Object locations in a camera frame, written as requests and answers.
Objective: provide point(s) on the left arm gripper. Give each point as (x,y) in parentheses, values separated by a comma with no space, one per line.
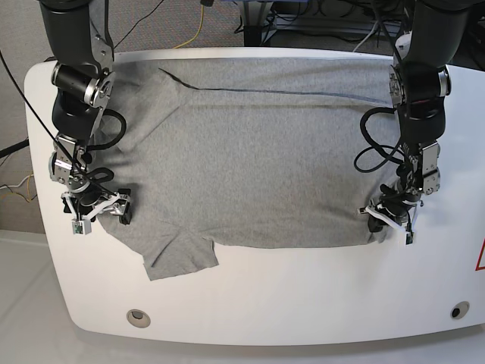
(394,207)

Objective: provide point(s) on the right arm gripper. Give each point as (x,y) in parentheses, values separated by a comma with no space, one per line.
(93,201)

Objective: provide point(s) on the grey T-shirt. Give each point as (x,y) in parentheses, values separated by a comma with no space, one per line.
(242,152)

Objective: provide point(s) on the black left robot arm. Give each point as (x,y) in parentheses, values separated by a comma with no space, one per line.
(419,83)

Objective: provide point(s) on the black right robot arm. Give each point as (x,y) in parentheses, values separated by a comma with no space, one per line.
(80,41)

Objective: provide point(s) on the red triangle warning sticker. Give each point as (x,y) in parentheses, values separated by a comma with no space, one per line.
(480,261)

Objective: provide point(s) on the black rod at left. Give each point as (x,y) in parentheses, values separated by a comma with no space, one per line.
(14,148)

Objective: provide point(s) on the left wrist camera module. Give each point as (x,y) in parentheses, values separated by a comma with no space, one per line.
(409,239)

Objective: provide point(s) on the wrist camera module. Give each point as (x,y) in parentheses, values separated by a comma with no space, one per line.
(81,227)
(409,239)

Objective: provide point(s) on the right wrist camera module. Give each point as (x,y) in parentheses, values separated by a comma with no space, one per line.
(81,227)

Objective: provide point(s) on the left table cable grommet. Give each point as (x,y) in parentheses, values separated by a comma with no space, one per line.
(138,318)

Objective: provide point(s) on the table cable grommet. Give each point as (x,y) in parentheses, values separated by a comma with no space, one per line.
(460,310)
(138,318)

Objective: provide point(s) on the right table cable grommet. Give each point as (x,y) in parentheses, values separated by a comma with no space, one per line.
(460,310)

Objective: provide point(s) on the aluminium frame rail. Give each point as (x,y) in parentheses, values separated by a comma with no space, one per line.
(346,30)

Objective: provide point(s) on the black table leg post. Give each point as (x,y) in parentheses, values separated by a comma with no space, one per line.
(250,12)

